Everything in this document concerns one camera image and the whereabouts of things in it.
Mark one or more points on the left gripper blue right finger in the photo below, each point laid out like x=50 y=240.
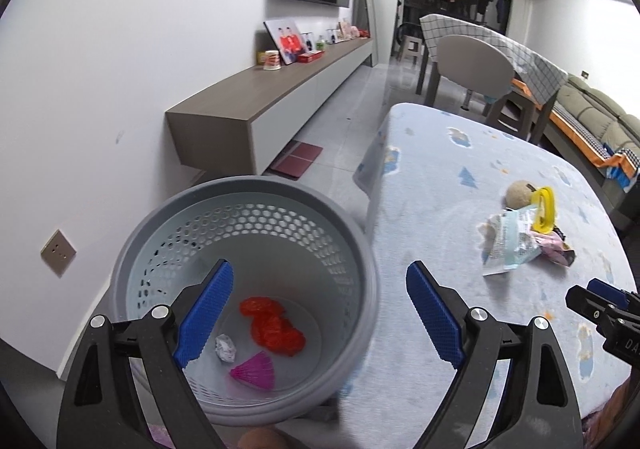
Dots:
x=441 y=311

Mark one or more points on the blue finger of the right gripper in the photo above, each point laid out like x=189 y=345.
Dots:
x=604 y=290

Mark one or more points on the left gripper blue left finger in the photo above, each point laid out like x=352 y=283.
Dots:
x=197 y=309

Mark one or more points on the pink snack wrapper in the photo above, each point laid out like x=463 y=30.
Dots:
x=553 y=246

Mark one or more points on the red crumpled plastic trash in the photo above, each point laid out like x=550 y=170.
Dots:
x=270 y=328

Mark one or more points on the grey perforated trash basket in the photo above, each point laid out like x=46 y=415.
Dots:
x=283 y=241

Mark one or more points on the person left hand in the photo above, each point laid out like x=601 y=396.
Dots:
x=262 y=438

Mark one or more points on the crumpled white paper ball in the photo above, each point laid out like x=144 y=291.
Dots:
x=225 y=348

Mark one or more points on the magenta pleated paper piece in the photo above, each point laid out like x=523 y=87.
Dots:
x=256 y=372

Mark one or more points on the light blue snack bag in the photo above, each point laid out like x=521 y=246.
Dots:
x=508 y=241

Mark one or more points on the light blue patterned table cover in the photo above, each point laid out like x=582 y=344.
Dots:
x=433 y=180

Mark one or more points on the beige round ball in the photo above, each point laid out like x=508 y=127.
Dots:
x=519 y=194

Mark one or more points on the maroon floor scale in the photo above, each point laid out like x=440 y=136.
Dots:
x=294 y=160

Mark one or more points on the green quilted sofa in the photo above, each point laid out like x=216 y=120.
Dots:
x=596 y=135

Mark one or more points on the floating grey TV cabinet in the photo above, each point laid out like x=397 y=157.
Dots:
x=239 y=125

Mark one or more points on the checkered cloth dining table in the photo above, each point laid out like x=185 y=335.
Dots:
x=543 y=78

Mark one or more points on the red white paper cup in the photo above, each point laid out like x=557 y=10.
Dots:
x=272 y=60

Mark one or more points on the grey round back chair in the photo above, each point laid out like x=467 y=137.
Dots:
x=477 y=66

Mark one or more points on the red flat box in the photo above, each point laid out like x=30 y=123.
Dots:
x=310 y=56

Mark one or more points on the grey wooden stool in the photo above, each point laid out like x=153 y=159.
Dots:
x=411 y=47

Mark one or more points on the framed photo red clothes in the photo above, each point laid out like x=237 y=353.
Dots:
x=287 y=38

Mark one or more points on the grey wall socket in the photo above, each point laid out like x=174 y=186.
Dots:
x=58 y=253

